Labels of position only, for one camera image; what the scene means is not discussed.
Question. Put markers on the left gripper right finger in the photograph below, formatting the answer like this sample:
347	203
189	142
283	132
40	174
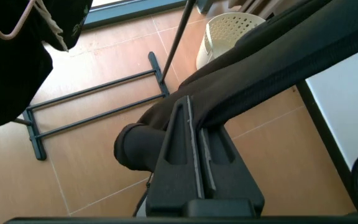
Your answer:
235	183

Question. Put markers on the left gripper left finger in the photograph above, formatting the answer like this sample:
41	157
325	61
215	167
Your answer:
172	183

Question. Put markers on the black garment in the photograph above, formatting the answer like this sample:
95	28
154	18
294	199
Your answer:
275	56

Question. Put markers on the black shorts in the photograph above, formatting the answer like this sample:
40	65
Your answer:
8	77

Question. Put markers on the pink clothes hanger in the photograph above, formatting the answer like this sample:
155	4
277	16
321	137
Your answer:
17	28

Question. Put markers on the black clothes rack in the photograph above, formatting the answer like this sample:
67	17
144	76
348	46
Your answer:
98	115

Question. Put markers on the white laundry basket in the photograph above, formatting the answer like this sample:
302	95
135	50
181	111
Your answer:
225	34

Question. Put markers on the window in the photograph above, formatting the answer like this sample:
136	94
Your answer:
129	11

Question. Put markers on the brown curtain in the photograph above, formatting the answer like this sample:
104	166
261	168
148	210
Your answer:
253	6

